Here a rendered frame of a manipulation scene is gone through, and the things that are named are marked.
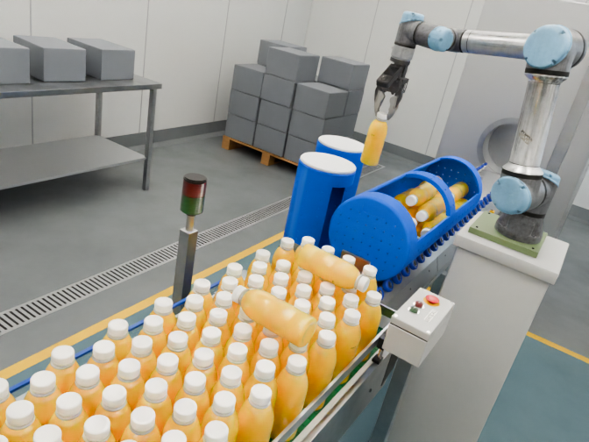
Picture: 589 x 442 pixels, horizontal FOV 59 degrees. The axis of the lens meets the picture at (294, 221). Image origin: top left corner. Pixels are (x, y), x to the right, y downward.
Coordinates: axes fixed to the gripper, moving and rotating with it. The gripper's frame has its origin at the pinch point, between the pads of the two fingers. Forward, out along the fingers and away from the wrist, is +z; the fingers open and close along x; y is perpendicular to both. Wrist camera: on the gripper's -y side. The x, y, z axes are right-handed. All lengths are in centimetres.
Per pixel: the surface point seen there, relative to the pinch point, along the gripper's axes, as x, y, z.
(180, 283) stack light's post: 18, -79, 47
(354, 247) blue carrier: -16, -36, 35
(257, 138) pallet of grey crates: 222, 275, 129
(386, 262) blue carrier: -27, -35, 35
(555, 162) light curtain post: -58, 104, 18
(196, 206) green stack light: 17, -78, 22
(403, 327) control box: -45, -72, 30
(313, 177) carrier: 34, 28, 44
